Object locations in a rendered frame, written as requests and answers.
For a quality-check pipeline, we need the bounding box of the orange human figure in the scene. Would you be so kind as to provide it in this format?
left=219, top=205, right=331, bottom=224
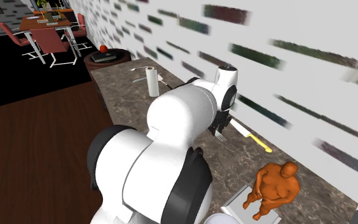
left=242, top=160, right=301, bottom=221

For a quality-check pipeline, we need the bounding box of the grey flat box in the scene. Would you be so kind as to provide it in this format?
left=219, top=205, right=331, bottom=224
left=220, top=184, right=282, bottom=224

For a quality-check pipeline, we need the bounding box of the silver fork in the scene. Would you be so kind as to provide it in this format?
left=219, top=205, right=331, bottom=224
left=214, top=130, right=228, bottom=143

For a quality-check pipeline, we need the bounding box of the white spatula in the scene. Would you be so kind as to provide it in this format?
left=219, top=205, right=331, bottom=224
left=157, top=73, right=174, bottom=90

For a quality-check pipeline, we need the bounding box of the round dark side table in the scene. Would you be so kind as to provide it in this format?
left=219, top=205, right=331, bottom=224
left=83, top=48, right=133, bottom=82

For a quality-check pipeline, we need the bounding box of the orange sideboard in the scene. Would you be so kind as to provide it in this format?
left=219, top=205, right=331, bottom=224
left=32, top=0, right=74, bottom=17

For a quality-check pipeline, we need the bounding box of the wooden dining table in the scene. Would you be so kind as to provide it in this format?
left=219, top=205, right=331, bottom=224
left=18, top=12, right=83, bottom=65

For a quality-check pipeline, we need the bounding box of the dark book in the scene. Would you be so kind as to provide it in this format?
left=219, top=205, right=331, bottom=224
left=90, top=51, right=118, bottom=64

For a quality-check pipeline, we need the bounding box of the silver spoon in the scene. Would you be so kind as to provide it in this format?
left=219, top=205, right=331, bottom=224
left=128, top=65, right=149, bottom=73

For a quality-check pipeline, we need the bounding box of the white plate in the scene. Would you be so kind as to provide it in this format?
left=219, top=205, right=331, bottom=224
left=203, top=213, right=242, bottom=224

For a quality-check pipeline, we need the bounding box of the white paper towel roll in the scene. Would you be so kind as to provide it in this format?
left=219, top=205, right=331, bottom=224
left=144, top=66, right=160, bottom=98

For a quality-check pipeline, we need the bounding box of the red chair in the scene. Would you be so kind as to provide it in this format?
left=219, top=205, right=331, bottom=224
left=29, top=27, right=78, bottom=69
left=61, top=12, right=93, bottom=51
left=0, top=20, right=48, bottom=60

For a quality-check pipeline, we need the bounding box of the yellow handled knife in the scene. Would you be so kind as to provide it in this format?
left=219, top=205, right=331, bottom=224
left=229, top=118, right=273, bottom=154

